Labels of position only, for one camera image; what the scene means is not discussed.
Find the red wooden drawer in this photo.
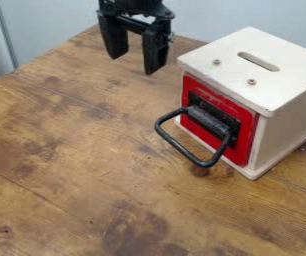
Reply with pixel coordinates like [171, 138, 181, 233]
[181, 74, 258, 167]

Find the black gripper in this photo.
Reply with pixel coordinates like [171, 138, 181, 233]
[97, 0, 174, 75]

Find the white wooden drawer cabinet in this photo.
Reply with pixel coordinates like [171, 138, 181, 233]
[177, 27, 306, 180]

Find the black metal drawer handle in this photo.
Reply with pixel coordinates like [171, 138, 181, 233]
[153, 105, 233, 169]

